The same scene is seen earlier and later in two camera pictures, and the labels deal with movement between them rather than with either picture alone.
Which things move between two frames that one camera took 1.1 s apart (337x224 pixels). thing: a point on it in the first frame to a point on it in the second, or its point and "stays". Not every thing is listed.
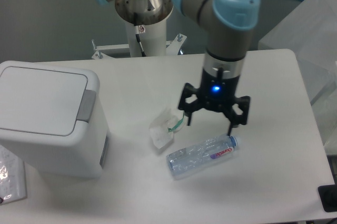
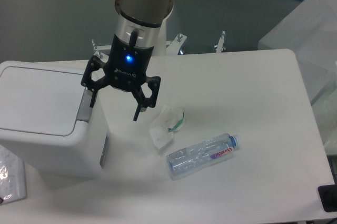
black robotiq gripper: x=218 y=86 to x=126 y=66
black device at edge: x=328 y=196 stays
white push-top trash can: x=52 y=117 stays
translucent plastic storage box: x=310 y=32 stays
